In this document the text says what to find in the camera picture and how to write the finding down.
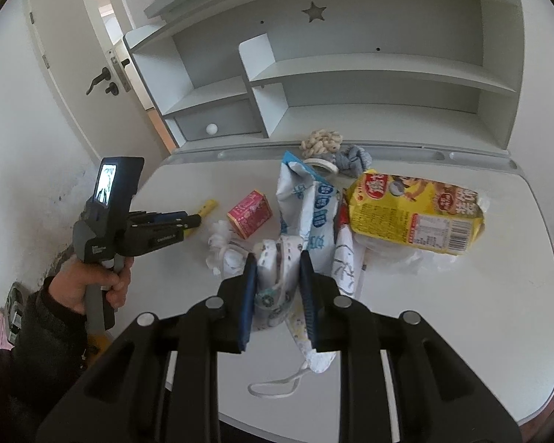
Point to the person's left forearm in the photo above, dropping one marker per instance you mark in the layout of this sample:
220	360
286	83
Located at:
23	378

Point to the yellow snack bag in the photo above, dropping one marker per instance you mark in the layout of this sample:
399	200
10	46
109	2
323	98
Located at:
406	212

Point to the red wrapper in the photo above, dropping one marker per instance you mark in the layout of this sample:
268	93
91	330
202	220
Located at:
341	219

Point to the grey floor device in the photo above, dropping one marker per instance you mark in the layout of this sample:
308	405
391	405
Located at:
14	314

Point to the white wrapper with blue print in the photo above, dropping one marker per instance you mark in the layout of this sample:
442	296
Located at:
348	263

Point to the grey desk hutch shelf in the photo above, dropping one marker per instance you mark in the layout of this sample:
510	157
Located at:
374	32

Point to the blue and white plastic bag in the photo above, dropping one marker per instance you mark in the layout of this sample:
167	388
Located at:
311	203

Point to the patterned white face mask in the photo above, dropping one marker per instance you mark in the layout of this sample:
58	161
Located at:
277	267

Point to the person's left hand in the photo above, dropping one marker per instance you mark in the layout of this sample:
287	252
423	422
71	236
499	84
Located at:
71	286

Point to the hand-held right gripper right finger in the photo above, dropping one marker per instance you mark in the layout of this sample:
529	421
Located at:
307	307

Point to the grey drawer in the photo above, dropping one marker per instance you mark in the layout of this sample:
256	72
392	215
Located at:
233	117

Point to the blue grey cloth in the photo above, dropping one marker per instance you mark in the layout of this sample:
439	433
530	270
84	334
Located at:
353	161

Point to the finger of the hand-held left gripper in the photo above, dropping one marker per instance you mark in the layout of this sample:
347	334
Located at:
193	224
166	216

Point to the crumpled white tissue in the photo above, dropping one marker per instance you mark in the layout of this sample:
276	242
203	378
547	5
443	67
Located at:
221	244

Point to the black door lock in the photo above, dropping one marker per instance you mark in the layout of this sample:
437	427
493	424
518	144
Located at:
112	88

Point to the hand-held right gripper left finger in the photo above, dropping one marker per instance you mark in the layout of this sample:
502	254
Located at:
247	307

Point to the white drawer knob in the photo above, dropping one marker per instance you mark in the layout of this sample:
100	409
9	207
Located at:
211	129

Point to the pink paper box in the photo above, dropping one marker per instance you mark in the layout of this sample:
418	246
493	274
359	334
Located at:
249	214

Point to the white tape roll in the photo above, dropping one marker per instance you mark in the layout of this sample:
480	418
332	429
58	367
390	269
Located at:
321	165

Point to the white door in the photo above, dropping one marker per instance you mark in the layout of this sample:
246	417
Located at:
64	37

